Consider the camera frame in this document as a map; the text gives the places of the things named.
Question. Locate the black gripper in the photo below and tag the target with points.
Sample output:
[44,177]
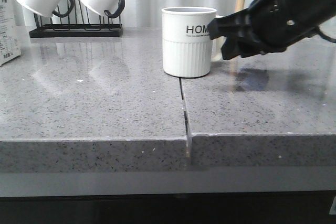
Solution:
[277,24]

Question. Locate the white ribbed HOME cup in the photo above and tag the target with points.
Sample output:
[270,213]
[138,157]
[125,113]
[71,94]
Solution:
[187,49]

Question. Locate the blue milk carton green cap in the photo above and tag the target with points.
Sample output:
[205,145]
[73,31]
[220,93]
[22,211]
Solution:
[10,47]

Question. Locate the black wire mug rack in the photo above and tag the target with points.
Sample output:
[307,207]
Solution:
[81,22]

